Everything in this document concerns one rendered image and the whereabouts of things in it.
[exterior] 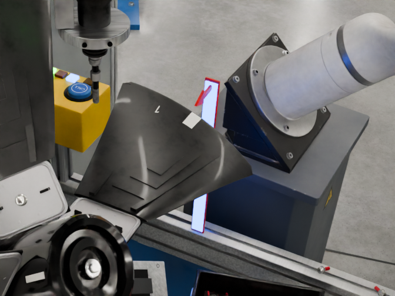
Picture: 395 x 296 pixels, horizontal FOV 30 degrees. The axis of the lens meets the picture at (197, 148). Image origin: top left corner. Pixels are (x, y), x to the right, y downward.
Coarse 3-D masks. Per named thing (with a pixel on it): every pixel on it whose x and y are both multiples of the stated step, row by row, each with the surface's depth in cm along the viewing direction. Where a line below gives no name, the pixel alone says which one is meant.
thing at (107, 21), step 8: (80, 0) 69; (88, 0) 69; (96, 0) 69; (104, 0) 69; (80, 8) 70; (88, 8) 69; (96, 8) 70; (104, 8) 70; (80, 16) 71; (88, 16) 70; (96, 16) 70; (104, 16) 70; (80, 24) 71; (88, 24) 71; (96, 24) 71; (104, 24) 71; (96, 56) 73
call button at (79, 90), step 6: (72, 84) 130; (78, 84) 130; (84, 84) 130; (72, 90) 128; (78, 90) 128; (84, 90) 128; (90, 90) 129; (72, 96) 128; (78, 96) 128; (84, 96) 128
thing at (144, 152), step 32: (128, 96) 106; (160, 96) 107; (128, 128) 102; (160, 128) 103; (192, 128) 105; (96, 160) 97; (128, 160) 97; (160, 160) 98; (192, 160) 100; (224, 160) 103; (96, 192) 92; (128, 192) 93; (160, 192) 94; (192, 192) 96
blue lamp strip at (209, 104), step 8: (216, 88) 114; (208, 96) 116; (216, 96) 115; (208, 104) 117; (208, 112) 118; (208, 120) 118; (200, 200) 129; (200, 208) 131; (200, 216) 132; (192, 224) 134; (200, 224) 133
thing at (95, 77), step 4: (92, 68) 75; (96, 68) 75; (92, 72) 75; (96, 72) 75; (100, 72) 76; (92, 76) 76; (96, 76) 76; (100, 76) 76; (92, 80) 76; (96, 80) 76; (92, 84) 77; (96, 84) 76; (92, 88) 77; (96, 88) 77; (92, 92) 77; (96, 92) 77; (92, 96) 78; (96, 96) 77; (96, 100) 78
